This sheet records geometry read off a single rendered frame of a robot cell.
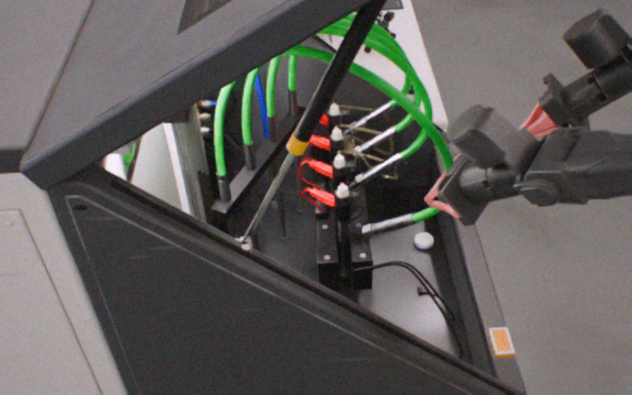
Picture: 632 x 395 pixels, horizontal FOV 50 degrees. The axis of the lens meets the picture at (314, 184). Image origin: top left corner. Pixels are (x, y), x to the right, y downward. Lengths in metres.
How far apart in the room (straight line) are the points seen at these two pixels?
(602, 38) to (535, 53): 2.76
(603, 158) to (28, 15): 0.69
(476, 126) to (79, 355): 0.57
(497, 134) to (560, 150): 0.07
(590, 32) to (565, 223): 1.81
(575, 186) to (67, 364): 0.66
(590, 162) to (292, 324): 0.39
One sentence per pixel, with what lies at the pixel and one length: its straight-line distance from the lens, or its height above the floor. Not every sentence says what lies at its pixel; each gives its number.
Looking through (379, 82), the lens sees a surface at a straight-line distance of 0.91.
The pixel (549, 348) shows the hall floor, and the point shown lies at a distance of 2.40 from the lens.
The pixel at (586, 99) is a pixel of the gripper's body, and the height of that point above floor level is 1.30.
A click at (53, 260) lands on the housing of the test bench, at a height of 1.34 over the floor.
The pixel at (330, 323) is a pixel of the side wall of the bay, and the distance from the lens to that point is 0.86.
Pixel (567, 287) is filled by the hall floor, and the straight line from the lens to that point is 2.58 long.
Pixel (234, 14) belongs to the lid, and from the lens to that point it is 0.61.
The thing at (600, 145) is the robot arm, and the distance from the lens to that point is 0.78.
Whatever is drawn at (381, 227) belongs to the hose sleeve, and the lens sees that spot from 1.07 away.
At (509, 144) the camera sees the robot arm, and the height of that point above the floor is 1.39.
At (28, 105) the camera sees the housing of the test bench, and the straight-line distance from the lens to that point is 0.76.
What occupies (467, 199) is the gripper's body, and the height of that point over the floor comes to 1.26.
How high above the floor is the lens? 1.89
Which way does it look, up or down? 41 degrees down
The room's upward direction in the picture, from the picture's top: 3 degrees counter-clockwise
